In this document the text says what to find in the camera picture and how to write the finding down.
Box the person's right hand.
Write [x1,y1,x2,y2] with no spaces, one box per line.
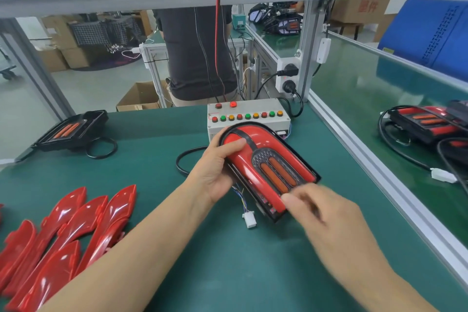
[281,184,390,289]

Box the person's left hand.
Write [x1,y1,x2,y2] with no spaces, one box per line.
[183,129,248,208]

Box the coloured wire harness with connector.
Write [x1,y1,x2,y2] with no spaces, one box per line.
[233,185,251,210]

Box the pile of black lamp housings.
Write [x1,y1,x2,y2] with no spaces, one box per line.
[15,109,118,163]

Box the person's left forearm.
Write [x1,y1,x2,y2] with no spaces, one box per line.
[40,191,216,312]

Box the person's right forearm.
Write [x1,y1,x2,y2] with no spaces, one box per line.
[347,264,440,312]

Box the beige test button box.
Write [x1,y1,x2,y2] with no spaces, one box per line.
[207,98,291,141]

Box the low open cardboard carton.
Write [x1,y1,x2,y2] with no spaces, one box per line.
[116,81,171,112]

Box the white metal stand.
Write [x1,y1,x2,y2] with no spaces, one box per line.
[140,41,171,108]

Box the white power strip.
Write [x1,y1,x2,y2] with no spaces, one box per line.
[276,56,302,98]

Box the pile of red lens covers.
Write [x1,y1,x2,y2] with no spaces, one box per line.
[0,185,138,312]

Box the black mesh basket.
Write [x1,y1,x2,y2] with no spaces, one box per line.
[69,18,143,48]

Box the large cardboard box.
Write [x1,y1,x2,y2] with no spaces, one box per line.
[42,16,96,70]

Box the small cardboard box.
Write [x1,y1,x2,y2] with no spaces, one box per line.
[35,47,69,72]

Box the blue plastic crate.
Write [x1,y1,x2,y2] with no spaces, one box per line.
[378,0,468,82]

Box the flat platform trolley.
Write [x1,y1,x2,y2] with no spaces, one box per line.
[0,48,17,81]

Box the red power cable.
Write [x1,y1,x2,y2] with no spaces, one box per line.
[214,0,237,100]

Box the white switch box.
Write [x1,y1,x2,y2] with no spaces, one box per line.
[316,38,332,65]

